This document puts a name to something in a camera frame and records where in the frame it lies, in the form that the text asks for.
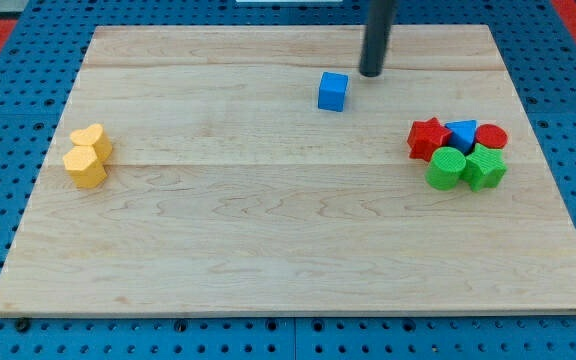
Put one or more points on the yellow hexagon block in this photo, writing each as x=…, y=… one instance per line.
x=84, y=167

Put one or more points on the red cylinder block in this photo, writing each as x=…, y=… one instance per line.
x=491, y=136

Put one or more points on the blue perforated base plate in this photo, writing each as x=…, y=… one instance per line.
x=37, y=69

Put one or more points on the yellow heart block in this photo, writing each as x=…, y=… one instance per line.
x=93, y=136

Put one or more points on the blue triangle block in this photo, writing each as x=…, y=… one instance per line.
x=463, y=134

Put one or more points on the green cylinder block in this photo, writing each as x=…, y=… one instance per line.
x=445, y=168

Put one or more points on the blue cube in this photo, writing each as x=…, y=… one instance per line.
x=332, y=91

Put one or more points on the green star block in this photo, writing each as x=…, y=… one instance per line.
x=485, y=168

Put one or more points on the wooden board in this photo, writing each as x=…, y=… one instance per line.
x=229, y=193

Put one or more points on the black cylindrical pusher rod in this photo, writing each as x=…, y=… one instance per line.
x=380, y=18

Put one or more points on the red star block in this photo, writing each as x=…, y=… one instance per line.
x=425, y=137

